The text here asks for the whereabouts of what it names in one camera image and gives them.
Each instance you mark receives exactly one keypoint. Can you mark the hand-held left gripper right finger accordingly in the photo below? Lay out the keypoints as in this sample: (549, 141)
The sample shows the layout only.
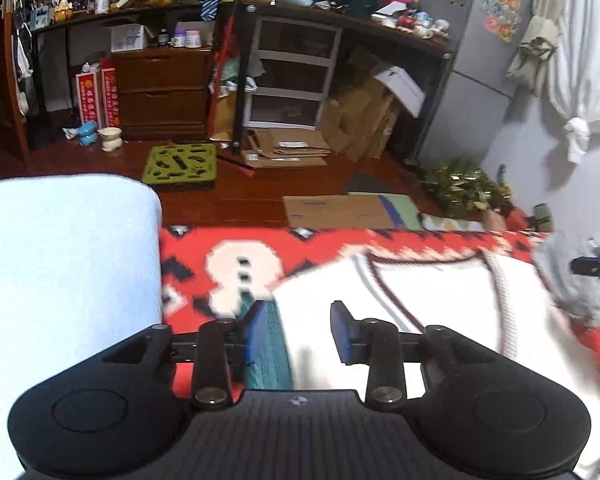
(341, 332)

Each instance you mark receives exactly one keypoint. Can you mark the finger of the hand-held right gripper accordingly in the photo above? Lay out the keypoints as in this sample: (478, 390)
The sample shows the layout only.
(595, 266)

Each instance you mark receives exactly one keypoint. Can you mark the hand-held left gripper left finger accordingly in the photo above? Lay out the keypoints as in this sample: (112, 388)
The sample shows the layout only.
(257, 332)

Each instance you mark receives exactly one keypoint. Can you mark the grey garment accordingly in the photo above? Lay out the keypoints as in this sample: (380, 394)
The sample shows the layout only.
(560, 280)

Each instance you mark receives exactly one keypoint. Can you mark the cream knit sweater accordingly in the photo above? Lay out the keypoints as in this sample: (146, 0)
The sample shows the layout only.
(430, 290)

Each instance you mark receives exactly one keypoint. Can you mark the green cutting mat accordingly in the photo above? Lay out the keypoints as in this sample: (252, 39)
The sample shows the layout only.
(275, 360)

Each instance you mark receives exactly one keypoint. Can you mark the red patterned blanket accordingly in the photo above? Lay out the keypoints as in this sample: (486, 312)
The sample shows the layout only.
(185, 255)

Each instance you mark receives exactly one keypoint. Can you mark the large flat cardboard sheet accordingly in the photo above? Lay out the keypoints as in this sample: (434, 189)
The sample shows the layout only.
(330, 212)

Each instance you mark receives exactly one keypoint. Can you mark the pale green foam sheet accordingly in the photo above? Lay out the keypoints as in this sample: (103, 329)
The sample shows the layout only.
(407, 212)

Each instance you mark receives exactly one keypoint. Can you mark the green tinsel garland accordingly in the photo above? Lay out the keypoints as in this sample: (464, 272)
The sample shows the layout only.
(460, 187)

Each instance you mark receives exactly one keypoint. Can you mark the stack of flat cardboard boxes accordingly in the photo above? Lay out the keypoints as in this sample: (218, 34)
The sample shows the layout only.
(290, 160)

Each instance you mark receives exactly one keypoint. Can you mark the green foam tray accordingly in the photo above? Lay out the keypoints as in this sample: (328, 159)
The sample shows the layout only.
(150, 180)

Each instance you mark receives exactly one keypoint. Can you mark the silver refrigerator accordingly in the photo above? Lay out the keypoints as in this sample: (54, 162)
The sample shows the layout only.
(475, 105)

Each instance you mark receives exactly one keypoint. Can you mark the light blue folded blanket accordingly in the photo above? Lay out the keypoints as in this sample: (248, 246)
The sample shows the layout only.
(70, 260)

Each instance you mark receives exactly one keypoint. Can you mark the white tied curtain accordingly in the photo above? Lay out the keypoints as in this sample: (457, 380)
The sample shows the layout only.
(590, 60)

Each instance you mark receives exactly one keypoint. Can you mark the row of upright cardboard sheets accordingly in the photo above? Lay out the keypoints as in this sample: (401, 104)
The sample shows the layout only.
(355, 110)

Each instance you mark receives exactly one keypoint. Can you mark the beige hanging garment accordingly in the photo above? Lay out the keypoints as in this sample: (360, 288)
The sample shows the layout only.
(535, 50)

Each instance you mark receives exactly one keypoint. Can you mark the cream pet bowl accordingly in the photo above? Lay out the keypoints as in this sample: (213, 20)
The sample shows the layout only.
(111, 140)

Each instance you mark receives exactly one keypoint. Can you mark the white plastic drawer unit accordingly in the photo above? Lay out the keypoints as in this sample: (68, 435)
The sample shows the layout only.
(292, 91)

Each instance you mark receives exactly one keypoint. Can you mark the brown wooden drawer cabinet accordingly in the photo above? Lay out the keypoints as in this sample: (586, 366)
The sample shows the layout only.
(160, 105)

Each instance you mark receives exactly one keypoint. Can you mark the white cardboard box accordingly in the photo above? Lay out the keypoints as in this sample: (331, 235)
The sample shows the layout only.
(402, 87)

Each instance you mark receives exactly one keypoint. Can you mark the blue pet bowl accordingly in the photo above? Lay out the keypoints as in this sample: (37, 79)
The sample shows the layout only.
(88, 134)

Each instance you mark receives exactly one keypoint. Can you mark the cluster of fridge magnets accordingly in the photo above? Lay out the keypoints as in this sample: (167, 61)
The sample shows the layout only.
(502, 5)

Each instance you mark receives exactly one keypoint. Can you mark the red printed tall box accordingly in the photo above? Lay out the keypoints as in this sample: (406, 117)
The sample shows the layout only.
(89, 102)
(111, 95)

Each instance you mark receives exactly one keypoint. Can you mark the cluster of small figurines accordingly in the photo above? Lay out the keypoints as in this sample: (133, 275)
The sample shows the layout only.
(422, 25)

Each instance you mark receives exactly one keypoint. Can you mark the small white jar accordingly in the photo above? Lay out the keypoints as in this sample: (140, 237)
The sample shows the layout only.
(193, 39)
(180, 38)

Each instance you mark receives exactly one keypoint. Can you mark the small white carton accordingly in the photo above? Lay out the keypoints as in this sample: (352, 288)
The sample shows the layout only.
(130, 39)

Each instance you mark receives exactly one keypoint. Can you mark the blue striped cloth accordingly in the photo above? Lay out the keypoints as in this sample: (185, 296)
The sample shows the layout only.
(210, 7)

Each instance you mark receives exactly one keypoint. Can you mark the white hanging bag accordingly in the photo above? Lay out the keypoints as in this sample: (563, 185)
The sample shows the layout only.
(24, 70)

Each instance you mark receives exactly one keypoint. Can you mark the yellow figurine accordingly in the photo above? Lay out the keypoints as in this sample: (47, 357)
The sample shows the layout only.
(64, 11)

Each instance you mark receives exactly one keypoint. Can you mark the black frame wooden desk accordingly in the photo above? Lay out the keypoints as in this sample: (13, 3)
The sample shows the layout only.
(39, 85)
(239, 85)

